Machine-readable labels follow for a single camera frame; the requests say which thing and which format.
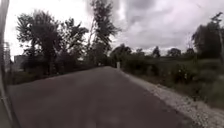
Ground dark asphalt road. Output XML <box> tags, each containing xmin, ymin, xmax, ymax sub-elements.
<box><xmin>5</xmin><ymin>65</ymin><xmax>198</xmax><ymax>128</ymax></box>

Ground row of trees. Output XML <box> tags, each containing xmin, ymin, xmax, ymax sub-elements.
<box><xmin>14</xmin><ymin>0</ymin><xmax>122</xmax><ymax>75</ymax></box>

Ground green bushes and weeds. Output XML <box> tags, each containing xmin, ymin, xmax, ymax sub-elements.
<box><xmin>108</xmin><ymin>53</ymin><xmax>224</xmax><ymax>109</ymax></box>

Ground pale gravel strip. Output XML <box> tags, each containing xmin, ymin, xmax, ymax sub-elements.
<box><xmin>114</xmin><ymin>68</ymin><xmax>224</xmax><ymax>128</ymax></box>

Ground grass verge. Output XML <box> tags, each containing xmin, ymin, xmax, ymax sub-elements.
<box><xmin>4</xmin><ymin>68</ymin><xmax>98</xmax><ymax>86</ymax></box>

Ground pale building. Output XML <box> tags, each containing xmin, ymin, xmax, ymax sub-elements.
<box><xmin>12</xmin><ymin>54</ymin><xmax>29</xmax><ymax>73</ymax></box>

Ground dark tree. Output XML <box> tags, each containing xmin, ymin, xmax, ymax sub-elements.
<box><xmin>191</xmin><ymin>12</ymin><xmax>224</xmax><ymax>61</ymax></box>

